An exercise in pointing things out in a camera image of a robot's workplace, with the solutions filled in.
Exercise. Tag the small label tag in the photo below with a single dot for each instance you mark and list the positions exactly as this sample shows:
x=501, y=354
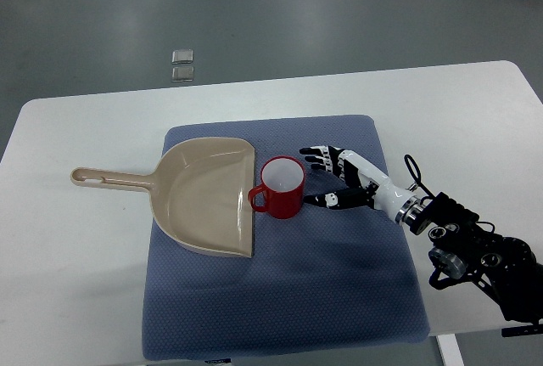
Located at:
x=219, y=362

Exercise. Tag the white table leg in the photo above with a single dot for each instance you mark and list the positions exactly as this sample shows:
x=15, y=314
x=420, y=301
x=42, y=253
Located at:
x=449, y=350

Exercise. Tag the upper metal floor plate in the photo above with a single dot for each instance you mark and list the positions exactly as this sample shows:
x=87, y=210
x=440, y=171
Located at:
x=182, y=56

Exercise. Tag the red mug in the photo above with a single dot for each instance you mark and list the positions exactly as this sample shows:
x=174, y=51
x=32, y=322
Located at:
x=281, y=188

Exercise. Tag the beige plastic dustpan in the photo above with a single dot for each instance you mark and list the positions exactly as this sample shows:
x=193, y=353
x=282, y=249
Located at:
x=197, y=193

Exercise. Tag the black table control panel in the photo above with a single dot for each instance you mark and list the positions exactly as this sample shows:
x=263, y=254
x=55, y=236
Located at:
x=519, y=331

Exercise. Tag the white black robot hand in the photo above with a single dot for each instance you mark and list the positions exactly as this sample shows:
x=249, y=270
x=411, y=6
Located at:
x=365, y=184

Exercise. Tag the blue textured cushion mat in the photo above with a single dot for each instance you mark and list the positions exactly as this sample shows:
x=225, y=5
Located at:
x=323, y=279

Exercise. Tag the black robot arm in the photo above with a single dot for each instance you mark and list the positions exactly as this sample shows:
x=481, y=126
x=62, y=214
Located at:
x=469, y=250

